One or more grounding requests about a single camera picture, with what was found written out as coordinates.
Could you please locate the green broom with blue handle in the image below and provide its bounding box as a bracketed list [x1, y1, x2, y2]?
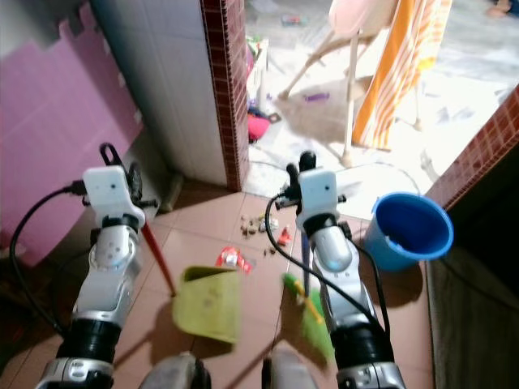
[281, 233, 337, 364]

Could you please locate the yellow-green dustpan with red handle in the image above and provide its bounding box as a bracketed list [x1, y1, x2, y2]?
[141, 222, 242, 344]

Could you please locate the pile of small trash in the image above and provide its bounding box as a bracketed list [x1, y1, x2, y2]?
[238, 213, 280, 242]

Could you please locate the pink foam puzzle mat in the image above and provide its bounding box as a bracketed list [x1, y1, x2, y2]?
[0, 5, 144, 270]

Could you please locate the pink red bag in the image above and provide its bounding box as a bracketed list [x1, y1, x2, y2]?
[247, 111, 281, 144]

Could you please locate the red and white wrapper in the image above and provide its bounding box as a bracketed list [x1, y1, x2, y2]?
[216, 246, 253, 273]

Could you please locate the white small rack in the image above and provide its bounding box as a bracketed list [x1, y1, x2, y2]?
[247, 36, 270, 111]

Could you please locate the blue plastic bucket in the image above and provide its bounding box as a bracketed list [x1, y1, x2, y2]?
[362, 191, 454, 273]

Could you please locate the orange striped cloth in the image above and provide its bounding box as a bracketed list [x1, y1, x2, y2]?
[352, 0, 454, 152]

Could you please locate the beige plastic chair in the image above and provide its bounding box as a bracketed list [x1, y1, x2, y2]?
[278, 0, 424, 169]

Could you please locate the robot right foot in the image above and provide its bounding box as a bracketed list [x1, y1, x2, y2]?
[261, 349, 335, 389]

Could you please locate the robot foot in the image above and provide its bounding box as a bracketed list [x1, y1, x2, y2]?
[157, 352, 212, 389]
[261, 349, 335, 389]

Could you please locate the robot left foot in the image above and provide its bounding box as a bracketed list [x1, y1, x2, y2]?
[157, 352, 212, 389]

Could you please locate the person's foot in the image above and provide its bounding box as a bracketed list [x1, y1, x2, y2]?
[485, 0, 519, 19]

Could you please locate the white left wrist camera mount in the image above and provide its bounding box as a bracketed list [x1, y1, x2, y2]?
[83, 165, 147, 233]

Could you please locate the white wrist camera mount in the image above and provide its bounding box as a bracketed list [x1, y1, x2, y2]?
[295, 169, 341, 233]
[83, 165, 147, 233]

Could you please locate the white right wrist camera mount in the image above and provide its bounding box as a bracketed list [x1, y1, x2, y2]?
[295, 169, 341, 233]

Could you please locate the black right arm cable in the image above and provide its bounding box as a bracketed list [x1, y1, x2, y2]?
[264, 197, 392, 333]

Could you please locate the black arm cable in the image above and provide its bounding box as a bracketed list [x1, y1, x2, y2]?
[9, 185, 88, 343]
[264, 197, 392, 333]

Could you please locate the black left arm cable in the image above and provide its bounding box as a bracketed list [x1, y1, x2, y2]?
[9, 185, 88, 343]

